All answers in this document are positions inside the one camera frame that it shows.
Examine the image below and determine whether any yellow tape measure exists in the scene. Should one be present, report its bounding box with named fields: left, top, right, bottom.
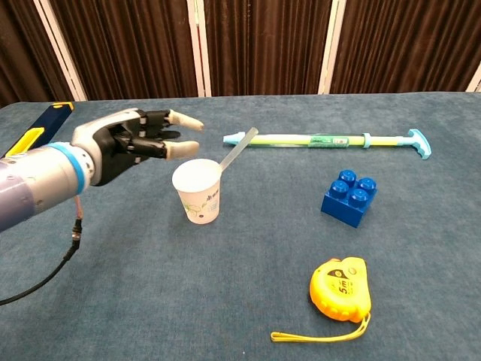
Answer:
left=270, top=256, right=373, bottom=344

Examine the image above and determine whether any blue building block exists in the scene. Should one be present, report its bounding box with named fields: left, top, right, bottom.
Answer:
left=320, top=169, right=378, bottom=229

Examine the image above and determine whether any green and blue water pump toy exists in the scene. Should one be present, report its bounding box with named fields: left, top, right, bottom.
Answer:
left=222, top=128, right=432, bottom=161

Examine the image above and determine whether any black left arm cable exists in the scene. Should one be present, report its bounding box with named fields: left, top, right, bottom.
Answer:
left=0, top=195, right=84, bottom=306

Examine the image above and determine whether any blue table cloth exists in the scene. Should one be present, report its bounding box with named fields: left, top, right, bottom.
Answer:
left=0, top=91, right=481, bottom=361

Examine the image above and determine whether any navy and yellow spirit level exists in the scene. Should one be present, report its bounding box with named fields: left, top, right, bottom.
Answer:
left=2, top=101, right=75, bottom=159

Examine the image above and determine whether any white paper cup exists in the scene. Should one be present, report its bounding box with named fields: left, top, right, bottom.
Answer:
left=171, top=158, right=222, bottom=226

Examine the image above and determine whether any dark brown curtain panel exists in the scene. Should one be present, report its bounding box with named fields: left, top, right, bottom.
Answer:
left=0, top=0, right=76, bottom=109
left=50, top=0, right=199, bottom=101
left=204, top=0, right=332, bottom=97
left=329, top=0, right=481, bottom=95

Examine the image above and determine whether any white partition frame post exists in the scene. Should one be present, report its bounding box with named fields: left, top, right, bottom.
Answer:
left=464, top=66, right=481, bottom=93
left=32, top=0, right=88, bottom=102
left=186, top=0, right=212, bottom=98
left=317, top=0, right=346, bottom=95

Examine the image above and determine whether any clear plastic strip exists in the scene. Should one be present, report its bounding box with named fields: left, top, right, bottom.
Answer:
left=217, top=126, right=259, bottom=177

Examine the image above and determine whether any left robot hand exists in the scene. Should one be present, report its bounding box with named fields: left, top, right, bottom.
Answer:
left=70, top=108, right=205, bottom=187

